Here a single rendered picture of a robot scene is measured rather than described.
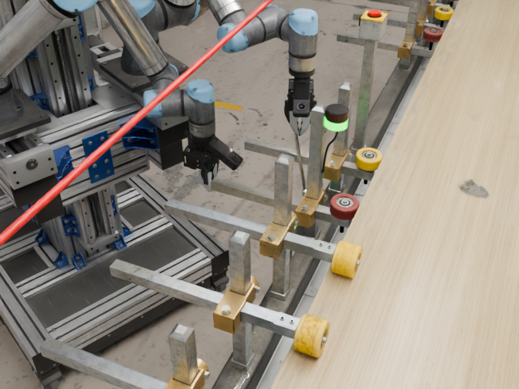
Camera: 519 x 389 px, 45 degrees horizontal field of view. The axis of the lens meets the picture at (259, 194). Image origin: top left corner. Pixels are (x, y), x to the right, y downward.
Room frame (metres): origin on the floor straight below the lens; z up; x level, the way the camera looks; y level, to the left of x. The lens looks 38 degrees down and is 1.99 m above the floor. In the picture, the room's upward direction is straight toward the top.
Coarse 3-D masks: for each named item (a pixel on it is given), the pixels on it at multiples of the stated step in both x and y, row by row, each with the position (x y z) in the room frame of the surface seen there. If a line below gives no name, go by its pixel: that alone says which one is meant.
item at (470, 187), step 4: (472, 180) 1.41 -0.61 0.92; (460, 184) 1.41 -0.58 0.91; (464, 184) 1.42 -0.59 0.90; (468, 184) 1.41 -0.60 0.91; (472, 184) 1.40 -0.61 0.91; (476, 184) 1.39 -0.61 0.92; (460, 188) 1.40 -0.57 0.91; (464, 188) 1.39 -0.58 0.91; (468, 188) 1.39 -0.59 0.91; (472, 188) 1.39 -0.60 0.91; (476, 188) 1.38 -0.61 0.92; (480, 188) 1.39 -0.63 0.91; (484, 188) 1.39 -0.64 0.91; (468, 192) 1.38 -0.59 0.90; (472, 192) 1.38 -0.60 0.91; (476, 192) 1.37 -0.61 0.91; (480, 192) 1.37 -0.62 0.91; (484, 192) 1.37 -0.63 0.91; (476, 196) 1.36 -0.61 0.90; (480, 196) 1.36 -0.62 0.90; (484, 196) 1.36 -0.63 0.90
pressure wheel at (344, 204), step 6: (336, 198) 1.35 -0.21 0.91; (342, 198) 1.35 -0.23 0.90; (348, 198) 1.35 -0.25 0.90; (354, 198) 1.35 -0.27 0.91; (330, 204) 1.34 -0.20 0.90; (336, 204) 1.32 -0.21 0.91; (342, 204) 1.33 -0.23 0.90; (348, 204) 1.33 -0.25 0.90; (354, 204) 1.32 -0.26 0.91; (330, 210) 1.33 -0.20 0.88; (336, 210) 1.30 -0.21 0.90; (342, 210) 1.30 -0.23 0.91; (348, 210) 1.30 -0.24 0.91; (354, 210) 1.30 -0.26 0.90; (336, 216) 1.30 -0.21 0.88; (342, 216) 1.30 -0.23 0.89; (348, 216) 1.30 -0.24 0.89; (342, 228) 1.33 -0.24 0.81
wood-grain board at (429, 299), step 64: (512, 0) 2.84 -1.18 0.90; (448, 64) 2.18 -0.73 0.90; (512, 64) 2.18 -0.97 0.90; (448, 128) 1.72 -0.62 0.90; (512, 128) 1.72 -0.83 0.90; (384, 192) 1.38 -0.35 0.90; (448, 192) 1.38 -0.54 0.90; (512, 192) 1.38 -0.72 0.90; (384, 256) 1.12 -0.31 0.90; (448, 256) 1.12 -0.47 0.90; (512, 256) 1.12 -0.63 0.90; (384, 320) 0.92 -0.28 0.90; (448, 320) 0.92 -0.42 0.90; (512, 320) 0.92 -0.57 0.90; (320, 384) 0.75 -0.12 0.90; (384, 384) 0.75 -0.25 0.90; (448, 384) 0.75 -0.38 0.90; (512, 384) 0.75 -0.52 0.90
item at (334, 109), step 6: (330, 108) 1.40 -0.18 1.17; (336, 108) 1.40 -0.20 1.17; (342, 108) 1.40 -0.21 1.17; (336, 114) 1.37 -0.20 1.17; (324, 126) 1.39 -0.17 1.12; (324, 132) 1.39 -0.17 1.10; (336, 132) 1.39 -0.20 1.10; (330, 144) 1.40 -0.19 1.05; (324, 156) 1.40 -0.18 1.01; (324, 162) 1.40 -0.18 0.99
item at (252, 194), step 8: (216, 184) 1.48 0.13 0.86; (224, 184) 1.47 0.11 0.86; (232, 184) 1.47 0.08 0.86; (240, 184) 1.47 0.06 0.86; (224, 192) 1.47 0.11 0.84; (232, 192) 1.46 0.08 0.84; (240, 192) 1.44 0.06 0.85; (248, 192) 1.44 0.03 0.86; (256, 192) 1.43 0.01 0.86; (264, 192) 1.43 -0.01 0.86; (272, 192) 1.43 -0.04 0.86; (256, 200) 1.42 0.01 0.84; (264, 200) 1.41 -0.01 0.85; (272, 200) 1.40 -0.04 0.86; (296, 200) 1.40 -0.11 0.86; (296, 208) 1.37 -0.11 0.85; (320, 208) 1.36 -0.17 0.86; (328, 208) 1.36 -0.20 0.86; (320, 216) 1.35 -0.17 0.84; (328, 216) 1.34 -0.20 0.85; (336, 224) 1.32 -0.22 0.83; (344, 224) 1.31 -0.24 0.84
